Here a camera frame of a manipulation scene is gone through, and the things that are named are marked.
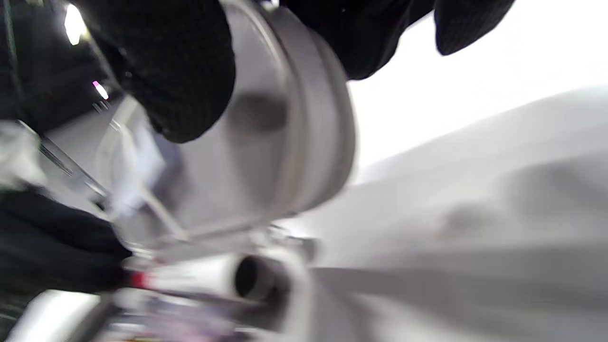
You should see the person's left hand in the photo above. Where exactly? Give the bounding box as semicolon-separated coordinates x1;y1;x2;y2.
0;185;134;296

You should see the person's right hand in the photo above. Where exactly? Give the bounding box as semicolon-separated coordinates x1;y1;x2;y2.
71;0;516;143

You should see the white printed zippered pencil case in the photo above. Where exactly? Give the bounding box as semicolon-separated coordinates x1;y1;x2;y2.
9;0;357;342

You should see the red capped white marker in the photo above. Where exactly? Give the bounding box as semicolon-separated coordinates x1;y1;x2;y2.
128;256;285;301

